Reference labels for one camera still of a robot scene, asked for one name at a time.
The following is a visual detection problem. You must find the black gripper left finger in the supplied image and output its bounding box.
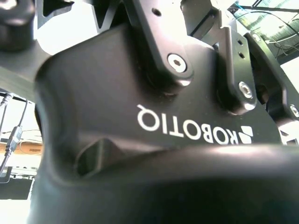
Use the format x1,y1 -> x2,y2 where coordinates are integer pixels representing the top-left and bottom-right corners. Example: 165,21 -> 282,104
0,0 -> 195,94

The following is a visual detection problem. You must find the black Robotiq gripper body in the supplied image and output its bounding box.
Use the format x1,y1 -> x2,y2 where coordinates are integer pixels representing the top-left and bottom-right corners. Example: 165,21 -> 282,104
27,23 -> 299,224

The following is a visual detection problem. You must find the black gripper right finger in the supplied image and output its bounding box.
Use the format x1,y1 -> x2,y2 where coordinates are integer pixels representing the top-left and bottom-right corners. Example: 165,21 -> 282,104
181,0 -> 299,123

